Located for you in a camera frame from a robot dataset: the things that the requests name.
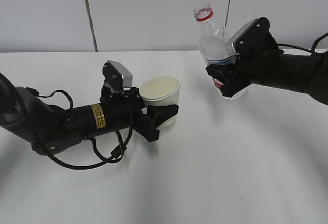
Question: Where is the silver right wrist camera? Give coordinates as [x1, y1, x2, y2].
[226, 17, 270, 55]

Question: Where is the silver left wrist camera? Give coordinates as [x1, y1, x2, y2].
[102, 60, 133, 92]

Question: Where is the white paper cup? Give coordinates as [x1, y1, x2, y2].
[139, 75, 181, 127]

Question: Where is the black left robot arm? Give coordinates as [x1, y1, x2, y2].
[17, 87, 178, 154]

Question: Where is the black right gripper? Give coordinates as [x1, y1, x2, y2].
[206, 42, 284, 98]

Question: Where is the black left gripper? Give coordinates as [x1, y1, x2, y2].
[100, 86, 179, 142]

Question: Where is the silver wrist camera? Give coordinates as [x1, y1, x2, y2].
[102, 60, 133, 92]
[226, 17, 270, 55]

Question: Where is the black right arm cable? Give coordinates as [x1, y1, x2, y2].
[276, 31, 328, 55]

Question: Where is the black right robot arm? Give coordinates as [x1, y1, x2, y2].
[206, 44, 327, 105]

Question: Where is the clear plastic water bottle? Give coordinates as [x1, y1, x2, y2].
[192, 2, 247, 101]

